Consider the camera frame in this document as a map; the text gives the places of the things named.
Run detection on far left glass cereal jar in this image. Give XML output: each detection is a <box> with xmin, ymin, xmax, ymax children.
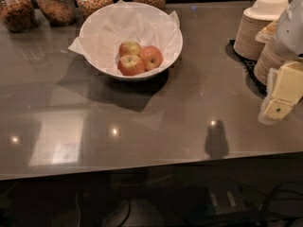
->
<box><xmin>0</xmin><ymin>0</ymin><xmax>36</xmax><ymax>32</ymax></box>

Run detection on back red-yellow apple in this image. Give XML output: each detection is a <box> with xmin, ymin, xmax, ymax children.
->
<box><xmin>118</xmin><ymin>41</ymin><xmax>141</xmax><ymax>57</ymax></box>

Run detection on white paper bowl liner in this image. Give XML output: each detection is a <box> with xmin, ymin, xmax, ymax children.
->
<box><xmin>67</xmin><ymin>0</ymin><xmax>181</xmax><ymax>78</ymax></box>

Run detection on white ceramic bowl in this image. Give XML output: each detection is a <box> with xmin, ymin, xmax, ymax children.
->
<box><xmin>78</xmin><ymin>1</ymin><xmax>184</xmax><ymax>82</ymax></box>

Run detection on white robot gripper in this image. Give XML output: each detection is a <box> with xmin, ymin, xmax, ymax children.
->
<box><xmin>258</xmin><ymin>0</ymin><xmax>303</xmax><ymax>125</ymax></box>

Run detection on black rubber mat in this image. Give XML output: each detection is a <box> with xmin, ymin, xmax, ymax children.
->
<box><xmin>229</xmin><ymin>40</ymin><xmax>267</xmax><ymax>98</ymax></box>

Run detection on red-yellow apple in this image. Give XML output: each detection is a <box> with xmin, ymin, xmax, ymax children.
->
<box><xmin>117</xmin><ymin>55</ymin><xmax>145</xmax><ymax>76</ymax></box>
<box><xmin>118</xmin><ymin>41</ymin><xmax>141</xmax><ymax>57</ymax></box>

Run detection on back stack of paper bowls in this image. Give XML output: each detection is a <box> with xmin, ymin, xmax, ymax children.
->
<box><xmin>233</xmin><ymin>0</ymin><xmax>289</xmax><ymax>61</ymax></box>

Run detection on red apple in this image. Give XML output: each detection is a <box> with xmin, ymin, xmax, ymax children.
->
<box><xmin>139</xmin><ymin>45</ymin><xmax>163</xmax><ymax>71</ymax></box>

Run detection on front stack of paper bowls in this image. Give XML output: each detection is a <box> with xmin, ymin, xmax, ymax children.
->
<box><xmin>254</xmin><ymin>21</ymin><xmax>285</xmax><ymax>85</ymax></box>

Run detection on front red-yellow apple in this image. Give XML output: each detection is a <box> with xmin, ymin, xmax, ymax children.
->
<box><xmin>117</xmin><ymin>55</ymin><xmax>145</xmax><ymax>76</ymax></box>

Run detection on stack of paper bowls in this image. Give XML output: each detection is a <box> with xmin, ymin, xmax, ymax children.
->
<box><xmin>233</xmin><ymin>0</ymin><xmax>289</xmax><ymax>61</ymax></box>
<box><xmin>254</xmin><ymin>21</ymin><xmax>285</xmax><ymax>85</ymax></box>

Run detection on black cables under table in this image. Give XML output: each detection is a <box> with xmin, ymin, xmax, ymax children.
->
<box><xmin>176</xmin><ymin>180</ymin><xmax>303</xmax><ymax>227</ymax></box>

